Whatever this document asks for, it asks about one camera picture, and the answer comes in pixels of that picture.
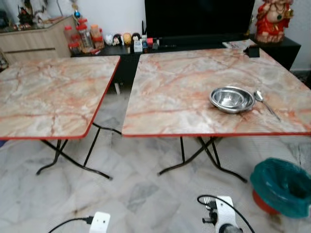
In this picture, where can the large steel bowl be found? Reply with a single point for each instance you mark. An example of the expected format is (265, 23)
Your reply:
(232, 109)

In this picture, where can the black clamp stand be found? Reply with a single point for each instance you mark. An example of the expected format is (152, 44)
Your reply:
(251, 51)

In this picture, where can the small blue bottle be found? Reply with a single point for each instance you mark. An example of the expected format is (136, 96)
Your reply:
(145, 46)

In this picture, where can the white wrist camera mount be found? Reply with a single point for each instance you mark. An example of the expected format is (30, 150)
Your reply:
(100, 222)
(225, 211)

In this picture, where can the yellow round doll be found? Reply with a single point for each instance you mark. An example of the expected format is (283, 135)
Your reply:
(127, 39)

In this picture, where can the short red lid jar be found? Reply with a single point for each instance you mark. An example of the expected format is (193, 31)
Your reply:
(72, 41)

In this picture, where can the small white box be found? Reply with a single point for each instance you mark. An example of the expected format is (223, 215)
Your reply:
(138, 47)

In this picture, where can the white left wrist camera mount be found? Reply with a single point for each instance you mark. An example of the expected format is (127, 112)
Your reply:
(100, 222)

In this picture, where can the black white round doll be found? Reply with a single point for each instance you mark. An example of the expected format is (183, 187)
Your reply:
(117, 40)

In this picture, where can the teal bin bag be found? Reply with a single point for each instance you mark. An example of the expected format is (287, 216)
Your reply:
(286, 187)

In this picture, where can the red laughing buddha figurine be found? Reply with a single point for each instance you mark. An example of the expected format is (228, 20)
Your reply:
(273, 23)

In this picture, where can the small dark box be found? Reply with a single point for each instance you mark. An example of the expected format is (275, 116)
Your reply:
(156, 45)

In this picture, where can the tall red lid jar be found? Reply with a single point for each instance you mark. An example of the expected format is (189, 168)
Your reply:
(85, 36)

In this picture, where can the white orange printed leaflet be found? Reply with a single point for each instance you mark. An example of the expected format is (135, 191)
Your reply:
(234, 44)

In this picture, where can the black haired round doll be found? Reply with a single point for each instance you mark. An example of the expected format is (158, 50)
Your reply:
(136, 37)

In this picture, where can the steel spoon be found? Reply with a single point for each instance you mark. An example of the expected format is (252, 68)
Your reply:
(258, 95)

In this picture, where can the small steel bowl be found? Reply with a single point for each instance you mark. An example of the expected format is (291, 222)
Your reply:
(229, 98)

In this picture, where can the dark ornament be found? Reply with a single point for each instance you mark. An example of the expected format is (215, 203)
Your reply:
(25, 17)

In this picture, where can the small red box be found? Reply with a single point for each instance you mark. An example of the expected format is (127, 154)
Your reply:
(149, 41)

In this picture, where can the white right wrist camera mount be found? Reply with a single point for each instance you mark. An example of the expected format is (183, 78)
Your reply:
(225, 211)

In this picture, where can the black flat television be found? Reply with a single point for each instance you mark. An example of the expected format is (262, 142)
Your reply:
(199, 17)

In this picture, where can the red rubbish bin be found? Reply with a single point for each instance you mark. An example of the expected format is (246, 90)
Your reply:
(262, 201)

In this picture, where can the light wooden cabinet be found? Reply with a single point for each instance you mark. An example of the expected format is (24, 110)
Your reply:
(34, 41)

